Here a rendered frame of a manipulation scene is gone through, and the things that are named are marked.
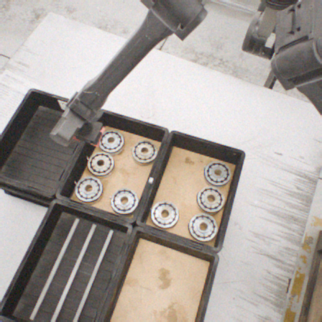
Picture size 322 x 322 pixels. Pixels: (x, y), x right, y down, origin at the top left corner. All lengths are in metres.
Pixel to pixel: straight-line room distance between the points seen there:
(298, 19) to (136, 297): 0.93
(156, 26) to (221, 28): 2.39
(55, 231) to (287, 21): 0.99
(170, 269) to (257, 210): 0.47
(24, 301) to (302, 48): 1.09
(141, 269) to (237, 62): 2.01
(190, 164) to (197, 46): 1.68
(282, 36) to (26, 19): 2.74
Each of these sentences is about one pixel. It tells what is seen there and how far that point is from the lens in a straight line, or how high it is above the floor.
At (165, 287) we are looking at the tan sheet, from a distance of 1.21.
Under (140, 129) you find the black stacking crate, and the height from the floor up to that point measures 0.88.
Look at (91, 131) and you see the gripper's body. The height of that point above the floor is 1.16.
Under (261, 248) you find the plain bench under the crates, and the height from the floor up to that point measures 0.70.
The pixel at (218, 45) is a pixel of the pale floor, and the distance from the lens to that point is 2.92.
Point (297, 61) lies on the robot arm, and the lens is 0.66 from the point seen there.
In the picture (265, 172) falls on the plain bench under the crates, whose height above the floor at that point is 0.70.
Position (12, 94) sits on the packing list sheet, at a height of 0.70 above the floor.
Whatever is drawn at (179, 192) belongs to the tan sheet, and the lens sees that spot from 1.29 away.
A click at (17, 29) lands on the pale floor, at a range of 3.19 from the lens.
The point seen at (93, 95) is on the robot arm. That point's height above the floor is 1.37.
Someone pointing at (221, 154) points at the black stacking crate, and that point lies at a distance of 1.32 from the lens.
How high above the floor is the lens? 2.03
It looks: 65 degrees down
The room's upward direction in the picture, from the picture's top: 2 degrees clockwise
